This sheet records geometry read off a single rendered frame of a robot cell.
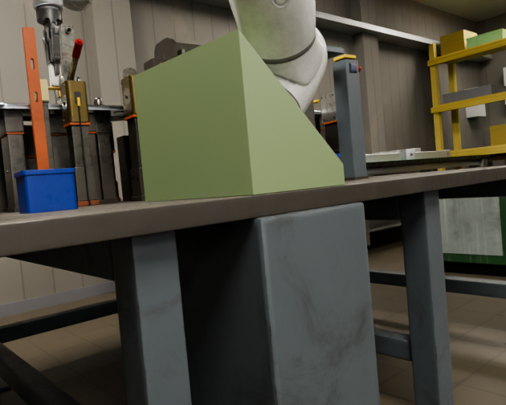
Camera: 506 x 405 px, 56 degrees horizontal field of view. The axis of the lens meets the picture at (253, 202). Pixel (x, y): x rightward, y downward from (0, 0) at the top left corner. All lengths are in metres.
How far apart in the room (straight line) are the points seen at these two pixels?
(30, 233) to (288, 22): 0.59
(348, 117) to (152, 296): 1.22
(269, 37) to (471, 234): 2.59
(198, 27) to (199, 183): 3.62
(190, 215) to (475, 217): 2.73
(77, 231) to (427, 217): 0.96
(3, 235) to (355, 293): 0.68
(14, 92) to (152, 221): 3.00
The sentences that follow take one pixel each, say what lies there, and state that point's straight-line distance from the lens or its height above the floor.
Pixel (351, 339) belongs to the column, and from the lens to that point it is 1.04.
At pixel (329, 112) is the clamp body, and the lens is 2.02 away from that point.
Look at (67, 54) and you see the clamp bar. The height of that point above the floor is 1.13.
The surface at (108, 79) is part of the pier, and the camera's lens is 3.77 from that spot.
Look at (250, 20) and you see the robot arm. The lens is 0.96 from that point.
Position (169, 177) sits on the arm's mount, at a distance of 1.03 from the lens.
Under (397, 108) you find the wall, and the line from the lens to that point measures 6.65.
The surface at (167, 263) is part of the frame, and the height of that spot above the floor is 0.61.
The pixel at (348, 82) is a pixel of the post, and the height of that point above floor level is 1.06.
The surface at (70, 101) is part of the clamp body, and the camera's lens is 1.45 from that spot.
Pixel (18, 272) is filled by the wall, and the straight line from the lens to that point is 3.59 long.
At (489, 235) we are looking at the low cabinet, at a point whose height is 0.26.
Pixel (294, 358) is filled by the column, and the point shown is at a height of 0.40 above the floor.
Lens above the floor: 0.72
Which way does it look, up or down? 2 degrees down
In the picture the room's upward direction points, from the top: 5 degrees counter-clockwise
